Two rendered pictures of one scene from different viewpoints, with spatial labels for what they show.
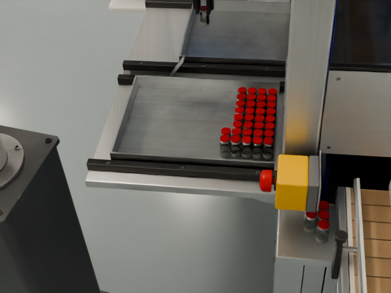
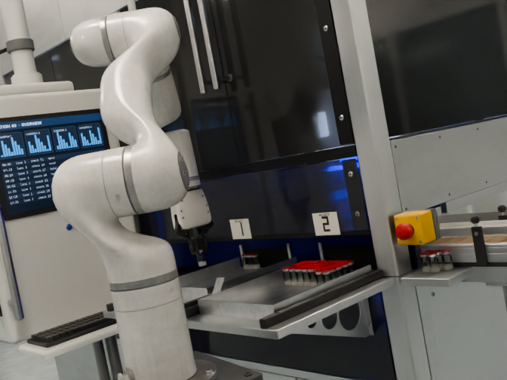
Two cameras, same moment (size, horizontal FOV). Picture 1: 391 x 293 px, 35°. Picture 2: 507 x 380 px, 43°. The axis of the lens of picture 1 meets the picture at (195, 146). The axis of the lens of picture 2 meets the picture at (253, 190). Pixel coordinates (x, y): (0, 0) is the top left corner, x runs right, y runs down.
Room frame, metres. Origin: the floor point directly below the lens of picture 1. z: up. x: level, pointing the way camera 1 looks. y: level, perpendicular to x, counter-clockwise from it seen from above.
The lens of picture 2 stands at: (0.11, 1.23, 1.23)
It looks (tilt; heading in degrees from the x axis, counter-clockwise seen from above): 3 degrees down; 307
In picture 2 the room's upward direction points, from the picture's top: 10 degrees counter-clockwise
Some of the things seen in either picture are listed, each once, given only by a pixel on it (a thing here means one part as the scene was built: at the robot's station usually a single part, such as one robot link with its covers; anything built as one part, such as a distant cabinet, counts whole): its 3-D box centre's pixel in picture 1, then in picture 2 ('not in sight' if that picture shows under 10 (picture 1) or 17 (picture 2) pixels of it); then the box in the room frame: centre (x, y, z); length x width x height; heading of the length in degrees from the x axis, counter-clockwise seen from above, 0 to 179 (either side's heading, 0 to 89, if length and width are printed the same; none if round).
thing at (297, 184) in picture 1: (295, 182); (416, 227); (0.71, -0.17, 1.00); 0.08 x 0.07 x 0.07; 79
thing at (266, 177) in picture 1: (270, 181); (405, 231); (0.72, -0.13, 0.99); 0.04 x 0.04 x 0.04; 79
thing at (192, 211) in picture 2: not in sight; (189, 206); (1.29, -0.05, 1.12); 0.10 x 0.08 x 0.11; 75
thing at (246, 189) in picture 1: (218, 82); (248, 295); (1.16, -0.07, 0.87); 0.70 x 0.48 x 0.02; 169
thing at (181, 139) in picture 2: not in sight; (176, 155); (1.30, -0.04, 1.27); 0.09 x 0.08 x 0.13; 36
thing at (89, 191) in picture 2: not in sight; (113, 218); (0.98, 0.49, 1.16); 0.19 x 0.12 x 0.24; 33
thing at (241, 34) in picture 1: (252, 34); (225, 277); (1.32, -0.17, 0.90); 0.34 x 0.26 x 0.04; 79
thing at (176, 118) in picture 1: (199, 121); (286, 289); (1.00, -0.01, 0.90); 0.34 x 0.26 x 0.04; 79
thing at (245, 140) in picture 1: (249, 121); (315, 274); (0.98, -0.12, 0.90); 0.18 x 0.02 x 0.05; 169
